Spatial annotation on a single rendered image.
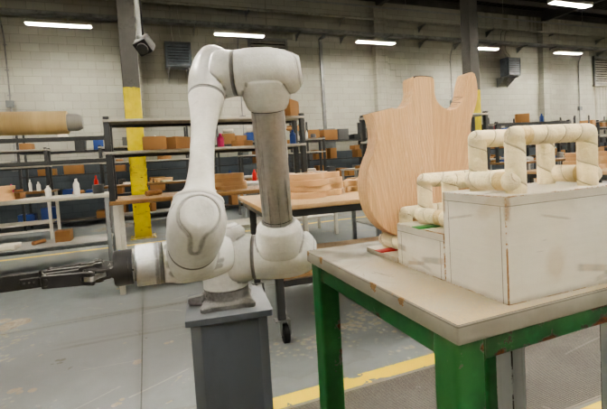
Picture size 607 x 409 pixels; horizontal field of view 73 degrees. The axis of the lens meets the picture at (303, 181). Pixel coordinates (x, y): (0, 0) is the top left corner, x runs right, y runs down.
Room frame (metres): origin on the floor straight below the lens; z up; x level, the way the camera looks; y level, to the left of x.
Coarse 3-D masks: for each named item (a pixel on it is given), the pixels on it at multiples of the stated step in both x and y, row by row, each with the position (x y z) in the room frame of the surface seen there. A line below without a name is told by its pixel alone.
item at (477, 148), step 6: (468, 144) 0.74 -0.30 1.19; (474, 144) 0.73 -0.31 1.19; (480, 144) 0.73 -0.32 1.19; (486, 144) 0.73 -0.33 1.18; (468, 150) 0.74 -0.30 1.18; (474, 150) 0.73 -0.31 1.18; (480, 150) 0.73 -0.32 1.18; (486, 150) 0.73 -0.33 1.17; (468, 156) 0.75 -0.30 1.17; (474, 156) 0.73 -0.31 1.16; (480, 156) 0.73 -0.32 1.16; (486, 156) 0.73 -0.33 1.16; (474, 162) 0.73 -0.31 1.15; (480, 162) 0.73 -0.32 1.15; (486, 162) 0.73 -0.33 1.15; (474, 168) 0.73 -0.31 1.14; (480, 168) 0.73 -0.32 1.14; (486, 168) 0.73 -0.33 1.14
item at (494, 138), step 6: (474, 132) 0.74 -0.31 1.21; (480, 132) 0.73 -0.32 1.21; (486, 132) 0.74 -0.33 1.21; (492, 132) 0.74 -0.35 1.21; (498, 132) 0.74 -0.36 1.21; (468, 138) 0.74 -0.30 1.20; (474, 138) 0.73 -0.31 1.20; (480, 138) 0.73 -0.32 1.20; (486, 138) 0.73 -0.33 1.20; (492, 138) 0.73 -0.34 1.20; (498, 138) 0.74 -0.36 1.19; (492, 144) 0.74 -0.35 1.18; (498, 144) 0.75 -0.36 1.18; (528, 144) 0.79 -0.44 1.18
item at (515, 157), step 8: (504, 136) 0.67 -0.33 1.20; (512, 136) 0.65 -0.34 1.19; (520, 136) 0.65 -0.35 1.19; (504, 144) 0.67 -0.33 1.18; (512, 144) 0.65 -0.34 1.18; (520, 144) 0.65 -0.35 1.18; (504, 152) 0.67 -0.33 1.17; (512, 152) 0.65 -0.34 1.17; (520, 152) 0.65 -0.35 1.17; (504, 160) 0.67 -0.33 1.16; (512, 160) 0.65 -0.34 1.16; (520, 160) 0.65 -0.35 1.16; (512, 168) 0.65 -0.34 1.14; (520, 168) 0.65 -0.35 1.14; (520, 176) 0.65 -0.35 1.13; (520, 184) 0.65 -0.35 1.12; (512, 192) 0.65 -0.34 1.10; (520, 192) 0.65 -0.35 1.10
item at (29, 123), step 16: (0, 112) 0.55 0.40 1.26; (16, 112) 0.55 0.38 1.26; (32, 112) 0.56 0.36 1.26; (48, 112) 0.57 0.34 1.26; (64, 112) 0.57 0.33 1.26; (0, 128) 0.54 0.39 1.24; (16, 128) 0.55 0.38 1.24; (32, 128) 0.55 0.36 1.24; (48, 128) 0.56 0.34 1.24; (64, 128) 0.57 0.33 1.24
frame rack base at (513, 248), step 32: (448, 192) 0.75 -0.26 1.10; (544, 192) 0.65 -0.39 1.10; (576, 192) 0.68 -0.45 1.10; (448, 224) 0.75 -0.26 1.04; (480, 224) 0.67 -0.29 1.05; (512, 224) 0.63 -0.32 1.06; (544, 224) 0.65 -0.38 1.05; (576, 224) 0.68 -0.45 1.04; (448, 256) 0.75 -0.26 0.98; (480, 256) 0.68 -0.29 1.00; (512, 256) 0.63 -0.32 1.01; (544, 256) 0.65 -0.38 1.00; (576, 256) 0.68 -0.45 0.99; (480, 288) 0.68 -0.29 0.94; (512, 288) 0.63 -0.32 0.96; (544, 288) 0.65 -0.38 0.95; (576, 288) 0.67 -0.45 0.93
